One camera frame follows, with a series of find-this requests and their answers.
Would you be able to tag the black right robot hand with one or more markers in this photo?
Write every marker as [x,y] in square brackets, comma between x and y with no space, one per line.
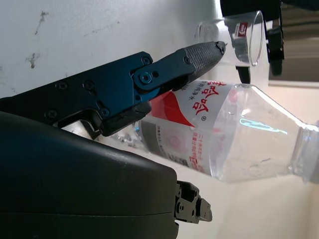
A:
[74,179]

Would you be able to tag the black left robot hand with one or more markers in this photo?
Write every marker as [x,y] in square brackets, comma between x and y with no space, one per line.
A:
[275,44]

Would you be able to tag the clear plastic water bottle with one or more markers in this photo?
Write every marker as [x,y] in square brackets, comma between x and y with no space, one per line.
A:
[224,129]

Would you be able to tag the clear glass cup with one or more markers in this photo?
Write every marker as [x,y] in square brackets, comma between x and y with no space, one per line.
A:
[239,32]

